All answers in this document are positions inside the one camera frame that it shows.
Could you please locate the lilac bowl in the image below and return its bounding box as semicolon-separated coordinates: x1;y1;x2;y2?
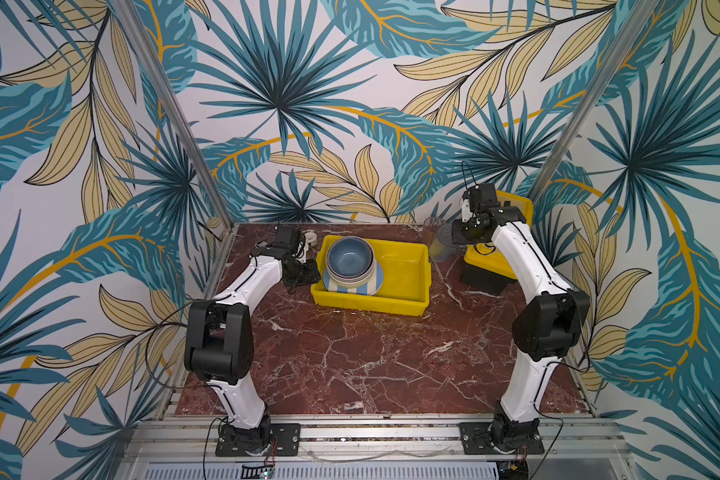
326;257;376;283

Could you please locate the aluminium corner post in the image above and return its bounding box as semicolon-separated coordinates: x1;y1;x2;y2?
111;0;235;232
528;0;659;202

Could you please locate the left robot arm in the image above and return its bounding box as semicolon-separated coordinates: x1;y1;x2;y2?
184;226;321;456

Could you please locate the left aluminium corner post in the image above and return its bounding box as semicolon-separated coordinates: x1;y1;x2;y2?
111;0;235;232

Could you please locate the yellow plastic bin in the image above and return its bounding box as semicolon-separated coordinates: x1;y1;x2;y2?
310;235;432;316

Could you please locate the right aluminium corner post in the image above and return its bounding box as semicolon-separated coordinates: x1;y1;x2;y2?
528;0;659;202

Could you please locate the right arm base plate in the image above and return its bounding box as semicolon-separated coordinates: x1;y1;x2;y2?
458;422;545;455

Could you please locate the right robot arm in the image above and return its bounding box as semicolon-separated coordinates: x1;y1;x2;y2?
451;183;590;455

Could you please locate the yellow black toolbox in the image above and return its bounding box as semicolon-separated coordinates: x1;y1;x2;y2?
460;190;534;296

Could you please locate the clear pink cup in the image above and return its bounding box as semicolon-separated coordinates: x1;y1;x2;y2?
423;216;447;242

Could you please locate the dark blue bowl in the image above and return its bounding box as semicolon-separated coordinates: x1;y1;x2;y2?
326;236;375;282

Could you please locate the small white jar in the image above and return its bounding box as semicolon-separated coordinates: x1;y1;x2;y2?
304;231;318;246

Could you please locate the aluminium frame rail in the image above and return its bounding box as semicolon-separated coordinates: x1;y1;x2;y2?
115;414;638;479

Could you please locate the grey translucent cup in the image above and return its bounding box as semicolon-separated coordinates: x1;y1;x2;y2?
429;233;457;263

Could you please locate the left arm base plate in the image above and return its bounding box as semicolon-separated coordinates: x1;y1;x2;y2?
215;423;301;458

